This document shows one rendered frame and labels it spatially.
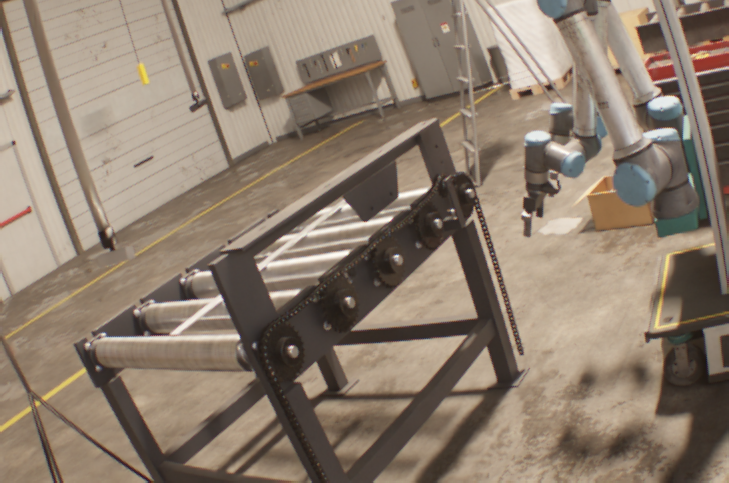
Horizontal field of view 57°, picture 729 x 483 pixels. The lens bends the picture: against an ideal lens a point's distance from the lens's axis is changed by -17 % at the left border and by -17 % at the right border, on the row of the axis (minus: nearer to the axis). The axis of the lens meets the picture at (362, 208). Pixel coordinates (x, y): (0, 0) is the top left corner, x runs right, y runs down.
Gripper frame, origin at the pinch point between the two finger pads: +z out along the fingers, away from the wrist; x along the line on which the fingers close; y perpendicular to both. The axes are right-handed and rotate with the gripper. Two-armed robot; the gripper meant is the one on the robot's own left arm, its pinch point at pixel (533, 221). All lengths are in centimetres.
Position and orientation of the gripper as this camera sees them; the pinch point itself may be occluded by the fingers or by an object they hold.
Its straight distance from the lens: 274.9
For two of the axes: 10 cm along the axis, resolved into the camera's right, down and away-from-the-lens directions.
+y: -8.6, -2.3, 4.6
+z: 0.6, 8.5, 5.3
